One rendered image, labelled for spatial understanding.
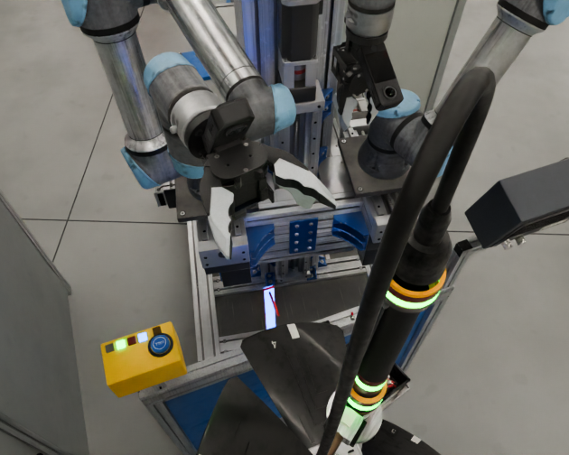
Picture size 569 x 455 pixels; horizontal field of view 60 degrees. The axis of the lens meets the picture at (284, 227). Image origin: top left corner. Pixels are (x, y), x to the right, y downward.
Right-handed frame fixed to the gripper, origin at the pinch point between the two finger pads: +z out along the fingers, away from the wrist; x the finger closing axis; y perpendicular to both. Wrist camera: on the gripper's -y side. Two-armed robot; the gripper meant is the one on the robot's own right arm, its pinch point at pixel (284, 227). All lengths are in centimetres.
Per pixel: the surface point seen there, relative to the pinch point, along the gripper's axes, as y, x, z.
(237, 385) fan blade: 23.0, 10.7, 5.3
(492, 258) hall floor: 166, -140, -33
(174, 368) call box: 62, 18, -18
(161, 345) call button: 58, 18, -22
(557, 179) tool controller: 42, -76, -6
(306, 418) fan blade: 47.1, 0.8, 9.0
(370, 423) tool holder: 19.9, -1.2, 19.1
